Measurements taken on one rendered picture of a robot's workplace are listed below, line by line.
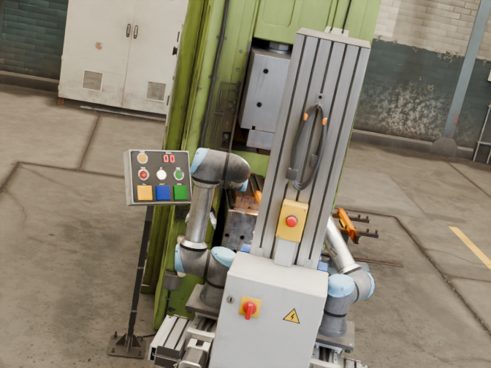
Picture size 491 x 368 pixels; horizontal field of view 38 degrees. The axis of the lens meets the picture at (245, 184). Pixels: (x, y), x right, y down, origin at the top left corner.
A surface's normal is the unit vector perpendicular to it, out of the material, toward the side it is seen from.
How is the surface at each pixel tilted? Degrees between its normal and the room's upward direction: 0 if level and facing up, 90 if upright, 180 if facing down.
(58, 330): 0
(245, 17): 90
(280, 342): 91
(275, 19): 90
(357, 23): 90
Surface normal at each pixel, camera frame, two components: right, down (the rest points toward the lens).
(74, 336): 0.19, -0.93
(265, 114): 0.09, 0.33
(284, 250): -0.15, 0.28
